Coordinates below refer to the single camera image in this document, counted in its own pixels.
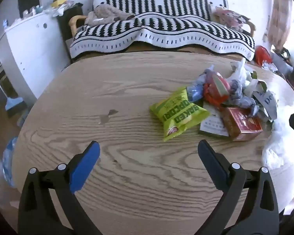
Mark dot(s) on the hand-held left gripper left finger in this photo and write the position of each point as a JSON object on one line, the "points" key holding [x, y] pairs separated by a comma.
{"points": [[85, 169]]}

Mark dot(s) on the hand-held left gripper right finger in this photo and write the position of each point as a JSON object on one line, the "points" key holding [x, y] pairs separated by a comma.
{"points": [[212, 166]]}

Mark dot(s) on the white printed bag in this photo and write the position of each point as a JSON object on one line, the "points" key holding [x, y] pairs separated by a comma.
{"points": [[276, 139]]}

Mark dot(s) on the white green wrapper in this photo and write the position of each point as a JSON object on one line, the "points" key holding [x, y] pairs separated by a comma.
{"points": [[268, 102]]}

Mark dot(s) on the white printed leaflet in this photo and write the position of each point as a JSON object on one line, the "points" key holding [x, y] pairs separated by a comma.
{"points": [[213, 126]]}

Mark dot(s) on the red cardboard box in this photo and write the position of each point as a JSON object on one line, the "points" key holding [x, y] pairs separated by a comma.
{"points": [[242, 124]]}

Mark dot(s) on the grey paper wrapper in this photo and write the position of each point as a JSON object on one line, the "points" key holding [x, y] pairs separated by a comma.
{"points": [[243, 100]]}

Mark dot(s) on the green snack packet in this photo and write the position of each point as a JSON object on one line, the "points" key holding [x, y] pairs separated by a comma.
{"points": [[176, 110]]}

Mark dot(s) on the red wrapper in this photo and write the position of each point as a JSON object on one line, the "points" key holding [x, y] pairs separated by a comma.
{"points": [[214, 90]]}

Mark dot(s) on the white plastic bag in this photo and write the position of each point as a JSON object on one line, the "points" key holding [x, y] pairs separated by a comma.
{"points": [[240, 73]]}

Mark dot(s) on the blue wrapper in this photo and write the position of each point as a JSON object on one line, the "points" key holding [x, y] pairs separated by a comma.
{"points": [[194, 91]]}

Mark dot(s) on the lavender wrapper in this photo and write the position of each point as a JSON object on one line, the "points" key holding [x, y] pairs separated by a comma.
{"points": [[204, 76]]}

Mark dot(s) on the scattered papers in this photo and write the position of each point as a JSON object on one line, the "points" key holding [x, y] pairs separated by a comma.
{"points": [[270, 67]]}

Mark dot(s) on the clear plastic water bottle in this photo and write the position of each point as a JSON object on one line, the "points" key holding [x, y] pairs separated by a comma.
{"points": [[9, 159]]}

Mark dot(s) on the red plastic bag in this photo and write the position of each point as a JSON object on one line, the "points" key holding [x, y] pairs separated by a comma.
{"points": [[263, 55]]}

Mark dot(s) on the blue broom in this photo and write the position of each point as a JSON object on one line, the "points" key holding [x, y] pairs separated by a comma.
{"points": [[13, 102]]}

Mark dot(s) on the patterned curtain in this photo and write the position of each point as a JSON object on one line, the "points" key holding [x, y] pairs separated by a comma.
{"points": [[280, 17]]}

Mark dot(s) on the pink printed cushion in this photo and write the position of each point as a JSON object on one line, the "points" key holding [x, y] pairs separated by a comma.
{"points": [[229, 17]]}

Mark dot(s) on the white cabinet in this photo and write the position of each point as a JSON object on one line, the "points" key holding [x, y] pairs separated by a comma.
{"points": [[34, 49]]}

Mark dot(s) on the black white striped blanket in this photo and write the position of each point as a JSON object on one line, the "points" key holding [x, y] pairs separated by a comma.
{"points": [[161, 31]]}

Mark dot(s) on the beige plush toy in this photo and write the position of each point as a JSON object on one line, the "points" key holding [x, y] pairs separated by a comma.
{"points": [[105, 14]]}

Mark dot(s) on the small bottles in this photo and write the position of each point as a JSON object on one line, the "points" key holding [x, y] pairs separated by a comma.
{"points": [[33, 11]]}

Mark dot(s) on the black screen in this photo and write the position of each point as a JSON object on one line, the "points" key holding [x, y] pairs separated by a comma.
{"points": [[27, 0]]}

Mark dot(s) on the wooden frame sofa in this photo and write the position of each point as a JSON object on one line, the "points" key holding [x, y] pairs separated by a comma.
{"points": [[74, 20]]}

